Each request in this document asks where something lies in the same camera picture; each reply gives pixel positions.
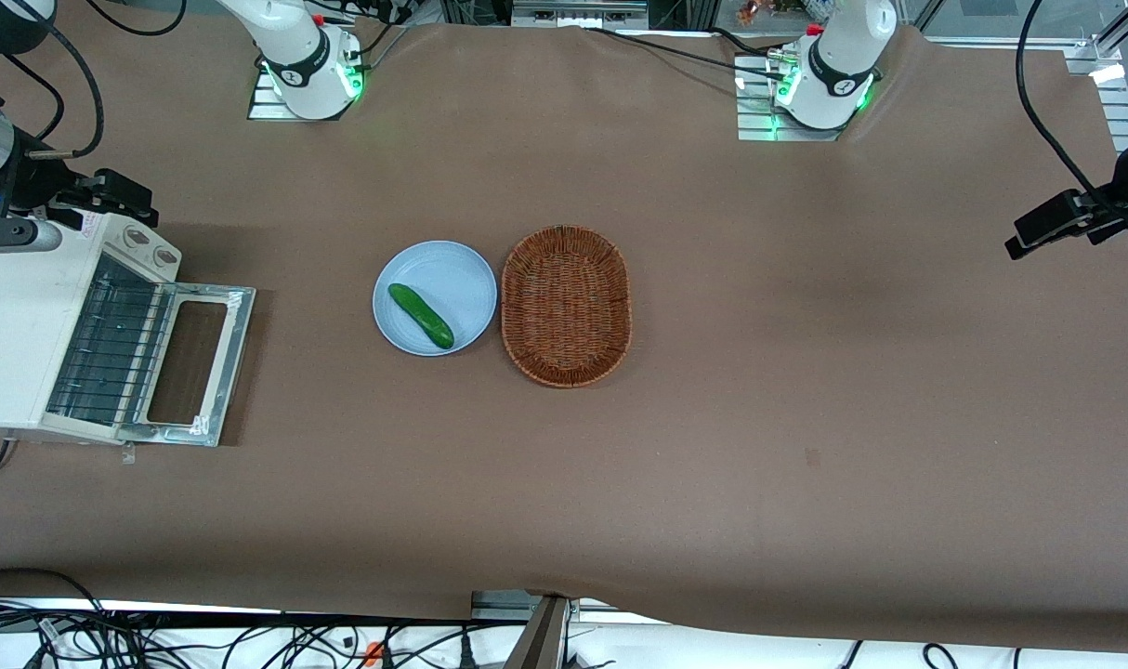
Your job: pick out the aluminium table edge rail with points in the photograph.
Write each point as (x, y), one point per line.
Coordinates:
(1117, 93)

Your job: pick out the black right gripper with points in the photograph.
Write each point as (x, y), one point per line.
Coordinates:
(36, 185)

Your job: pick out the white toaster oven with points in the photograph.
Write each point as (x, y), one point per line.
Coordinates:
(25, 325)

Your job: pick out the green cucumber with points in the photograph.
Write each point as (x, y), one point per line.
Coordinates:
(421, 316)

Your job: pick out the metal glass oven door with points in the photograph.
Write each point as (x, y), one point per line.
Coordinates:
(234, 362)

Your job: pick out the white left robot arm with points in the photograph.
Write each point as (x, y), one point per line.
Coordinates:
(843, 56)

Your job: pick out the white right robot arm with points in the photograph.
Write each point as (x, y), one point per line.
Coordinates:
(295, 51)

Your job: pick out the light blue round plate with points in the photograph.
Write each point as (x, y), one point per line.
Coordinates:
(448, 279)

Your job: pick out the brown table cover cloth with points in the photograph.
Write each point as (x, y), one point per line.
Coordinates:
(713, 465)

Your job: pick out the white oven knob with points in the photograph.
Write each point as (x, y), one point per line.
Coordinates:
(165, 258)
(137, 239)

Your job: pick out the brown wicker oval basket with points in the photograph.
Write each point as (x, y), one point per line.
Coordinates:
(566, 307)

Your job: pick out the aluminium frame profile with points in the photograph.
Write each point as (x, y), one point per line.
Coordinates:
(541, 632)

